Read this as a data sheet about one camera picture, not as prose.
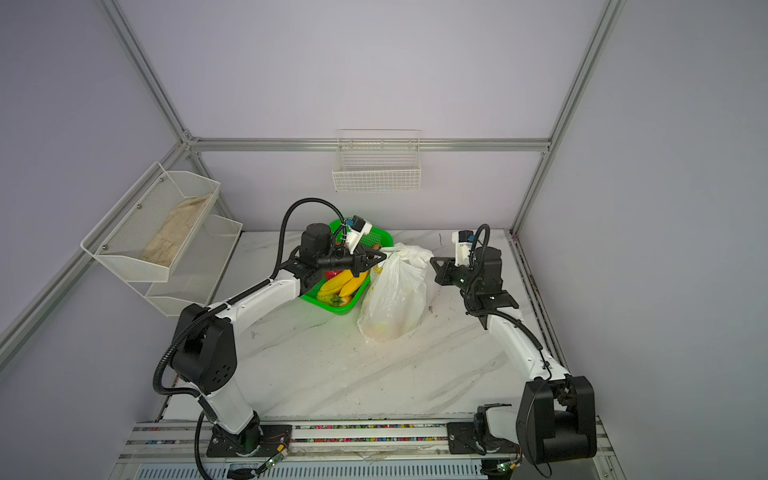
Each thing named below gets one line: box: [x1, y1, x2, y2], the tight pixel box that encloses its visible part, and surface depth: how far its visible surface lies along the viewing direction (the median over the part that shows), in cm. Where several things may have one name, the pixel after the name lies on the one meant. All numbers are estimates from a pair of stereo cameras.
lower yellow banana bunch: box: [317, 270, 369, 297], surface depth 93 cm
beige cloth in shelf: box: [140, 194, 213, 267], surface depth 80 cm
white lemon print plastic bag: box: [357, 242, 439, 343], surface depth 82 cm
